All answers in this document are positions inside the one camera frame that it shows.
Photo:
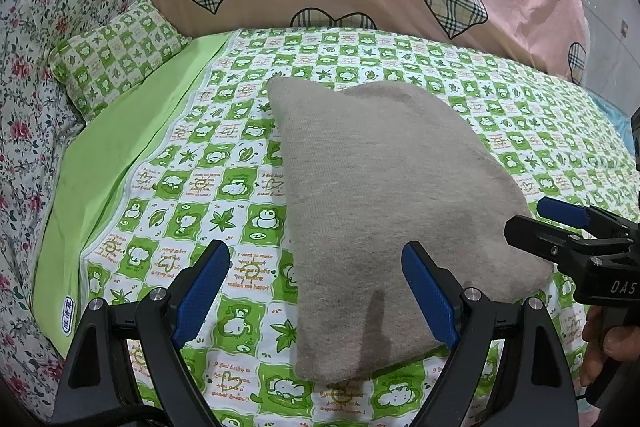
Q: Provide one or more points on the green checked bed sheet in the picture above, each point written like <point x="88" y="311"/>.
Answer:
<point x="200" y="157"/>

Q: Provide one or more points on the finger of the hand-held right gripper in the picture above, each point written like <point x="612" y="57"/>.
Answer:
<point x="540" y="237"/>
<point x="562" y="212"/>

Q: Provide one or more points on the green checked pillow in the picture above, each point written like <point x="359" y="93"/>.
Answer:
<point x="115" y="57"/>

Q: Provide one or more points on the beige knit sweater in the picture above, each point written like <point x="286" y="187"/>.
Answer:
<point x="375" y="182"/>

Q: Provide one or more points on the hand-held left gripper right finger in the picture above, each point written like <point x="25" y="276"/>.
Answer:
<point x="430" y="297"/>

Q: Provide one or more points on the light blue cloth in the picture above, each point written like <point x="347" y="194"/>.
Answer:
<point x="610" y="112"/>

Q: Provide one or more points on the person's right hand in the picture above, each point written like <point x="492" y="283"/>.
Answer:
<point x="595" y="357"/>

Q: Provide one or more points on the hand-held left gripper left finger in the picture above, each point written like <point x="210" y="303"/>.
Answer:
<point x="200" y="297"/>

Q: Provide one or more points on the floral quilt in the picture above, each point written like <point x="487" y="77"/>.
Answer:
<point x="30" y="82"/>

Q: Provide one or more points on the white wall socket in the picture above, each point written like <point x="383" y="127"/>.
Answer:
<point x="625" y="28"/>

